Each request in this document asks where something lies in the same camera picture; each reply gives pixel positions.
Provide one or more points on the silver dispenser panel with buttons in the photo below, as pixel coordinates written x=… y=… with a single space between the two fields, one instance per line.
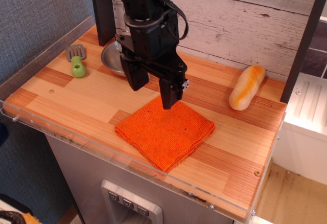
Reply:
x=125 y=206

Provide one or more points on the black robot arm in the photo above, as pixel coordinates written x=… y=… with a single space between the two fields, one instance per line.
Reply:
x=147 y=8

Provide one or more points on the orange cloth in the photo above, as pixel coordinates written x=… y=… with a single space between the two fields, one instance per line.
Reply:
x=165 y=137

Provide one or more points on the yellow object at corner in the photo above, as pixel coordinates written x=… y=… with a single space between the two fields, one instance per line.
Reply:
x=26 y=218

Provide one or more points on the toy bread loaf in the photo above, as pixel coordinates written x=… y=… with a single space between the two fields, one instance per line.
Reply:
x=246 y=87

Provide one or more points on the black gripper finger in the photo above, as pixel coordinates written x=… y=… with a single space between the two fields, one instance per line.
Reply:
x=171 y=91
x=136 y=76

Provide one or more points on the green handled grey spatula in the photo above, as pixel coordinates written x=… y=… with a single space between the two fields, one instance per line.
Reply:
x=75 y=55

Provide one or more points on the clear acrylic edge guard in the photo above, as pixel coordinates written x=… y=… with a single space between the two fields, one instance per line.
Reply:
x=226 y=170

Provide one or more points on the grey toy fridge cabinet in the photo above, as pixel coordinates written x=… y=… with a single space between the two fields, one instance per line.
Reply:
x=84 y=173

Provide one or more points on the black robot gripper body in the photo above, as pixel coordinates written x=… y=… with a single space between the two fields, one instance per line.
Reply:
x=153 y=41

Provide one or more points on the white toy sink unit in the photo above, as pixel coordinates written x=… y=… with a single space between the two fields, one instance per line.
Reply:
x=301 y=144

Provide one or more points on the stainless steel bowl with handles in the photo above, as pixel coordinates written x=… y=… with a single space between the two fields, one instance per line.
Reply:
x=110 y=56

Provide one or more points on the dark right frame post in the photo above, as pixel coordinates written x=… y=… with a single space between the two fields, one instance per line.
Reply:
x=308 y=34

